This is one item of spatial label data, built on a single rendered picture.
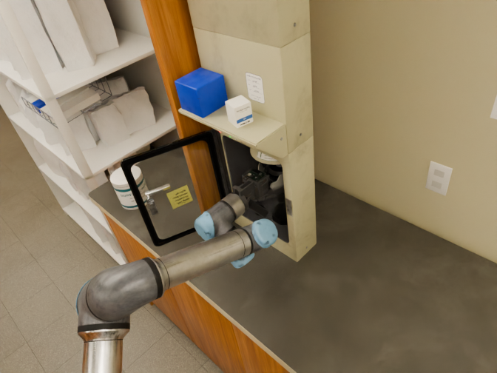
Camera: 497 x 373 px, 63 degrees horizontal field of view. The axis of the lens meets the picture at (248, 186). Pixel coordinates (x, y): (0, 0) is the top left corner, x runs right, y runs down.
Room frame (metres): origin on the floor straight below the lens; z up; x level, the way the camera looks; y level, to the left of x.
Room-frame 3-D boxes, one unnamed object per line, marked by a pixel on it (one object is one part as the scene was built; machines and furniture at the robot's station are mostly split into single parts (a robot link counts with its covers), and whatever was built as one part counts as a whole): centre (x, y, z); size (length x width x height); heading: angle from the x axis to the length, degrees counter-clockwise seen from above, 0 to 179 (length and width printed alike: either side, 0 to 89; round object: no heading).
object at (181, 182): (1.08, 0.23, 1.19); 0.30 x 0.01 x 0.40; 108
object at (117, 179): (1.38, 0.50, 1.02); 0.13 x 0.13 x 0.15
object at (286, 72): (1.09, -0.12, 1.33); 0.32 x 0.25 x 0.77; 39
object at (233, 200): (0.91, 0.06, 1.24); 0.08 x 0.05 x 0.08; 39
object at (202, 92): (1.06, 0.09, 1.56); 0.10 x 0.10 x 0.09; 39
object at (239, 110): (0.94, -0.01, 1.54); 0.05 x 0.05 x 0.06; 25
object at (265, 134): (0.98, 0.02, 1.46); 0.32 x 0.11 x 0.10; 39
